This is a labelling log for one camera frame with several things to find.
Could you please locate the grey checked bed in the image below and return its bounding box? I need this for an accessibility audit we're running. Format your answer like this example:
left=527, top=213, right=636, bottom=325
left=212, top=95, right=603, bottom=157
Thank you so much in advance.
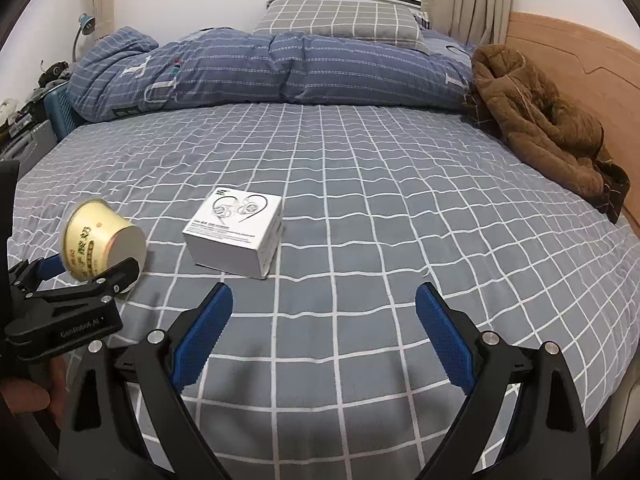
left=10, top=102, right=636, bottom=480

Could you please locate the teal suitcase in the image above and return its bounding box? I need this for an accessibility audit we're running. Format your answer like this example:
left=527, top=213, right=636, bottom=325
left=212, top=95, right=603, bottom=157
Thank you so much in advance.
left=42, top=85, right=81, bottom=141

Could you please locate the grey suitcase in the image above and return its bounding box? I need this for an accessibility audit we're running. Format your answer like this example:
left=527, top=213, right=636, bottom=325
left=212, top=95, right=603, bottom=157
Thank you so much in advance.
left=0, top=120, right=56, bottom=171

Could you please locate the dark clutter pile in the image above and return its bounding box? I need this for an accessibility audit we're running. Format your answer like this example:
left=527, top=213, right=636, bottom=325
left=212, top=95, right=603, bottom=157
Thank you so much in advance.
left=37, top=60, right=71, bottom=91

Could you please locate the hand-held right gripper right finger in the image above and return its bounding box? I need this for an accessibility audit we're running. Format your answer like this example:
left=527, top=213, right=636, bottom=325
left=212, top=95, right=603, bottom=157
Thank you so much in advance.
left=415, top=281, right=593, bottom=480

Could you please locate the brown fleece jacket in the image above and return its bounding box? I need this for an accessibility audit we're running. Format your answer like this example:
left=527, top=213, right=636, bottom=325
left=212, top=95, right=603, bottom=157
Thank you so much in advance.
left=462, top=44, right=631, bottom=223

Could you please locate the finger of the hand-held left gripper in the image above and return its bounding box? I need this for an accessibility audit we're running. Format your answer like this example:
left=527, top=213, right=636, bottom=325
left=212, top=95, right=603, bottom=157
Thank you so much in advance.
left=10, top=254, right=68, bottom=291
left=82, top=258, right=141, bottom=303

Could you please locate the blue striped quilt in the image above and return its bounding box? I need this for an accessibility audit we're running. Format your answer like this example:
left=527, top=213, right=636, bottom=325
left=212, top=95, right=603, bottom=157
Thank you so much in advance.
left=67, top=29, right=476, bottom=123

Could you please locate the yellow yogurt cup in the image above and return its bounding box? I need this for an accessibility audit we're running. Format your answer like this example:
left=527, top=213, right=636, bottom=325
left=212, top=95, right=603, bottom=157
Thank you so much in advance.
left=59, top=198, right=147, bottom=295

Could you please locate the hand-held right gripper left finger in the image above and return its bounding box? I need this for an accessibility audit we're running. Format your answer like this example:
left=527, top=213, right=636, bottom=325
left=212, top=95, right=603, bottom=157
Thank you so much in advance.
left=59, top=281, right=234, bottom=480

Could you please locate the blue desk lamp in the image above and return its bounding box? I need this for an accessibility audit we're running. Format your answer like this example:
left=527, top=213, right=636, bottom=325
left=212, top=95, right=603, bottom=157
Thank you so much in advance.
left=71, top=14, right=97, bottom=61

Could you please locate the wooden headboard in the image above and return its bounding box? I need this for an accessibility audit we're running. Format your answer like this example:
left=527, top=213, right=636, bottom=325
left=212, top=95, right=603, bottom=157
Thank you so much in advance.
left=505, top=11, right=640, bottom=241

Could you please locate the person's left hand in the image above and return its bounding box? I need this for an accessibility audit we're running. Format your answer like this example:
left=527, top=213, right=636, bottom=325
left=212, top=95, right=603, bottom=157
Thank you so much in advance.
left=0, top=359, right=68, bottom=431

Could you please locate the white earphone box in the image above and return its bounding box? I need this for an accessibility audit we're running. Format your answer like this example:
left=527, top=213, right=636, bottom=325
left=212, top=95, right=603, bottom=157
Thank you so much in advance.
left=181, top=187, right=283, bottom=281

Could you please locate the grey checked pillow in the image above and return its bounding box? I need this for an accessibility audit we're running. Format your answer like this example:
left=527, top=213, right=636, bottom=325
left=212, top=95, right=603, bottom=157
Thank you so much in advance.
left=252, top=0, right=431, bottom=53

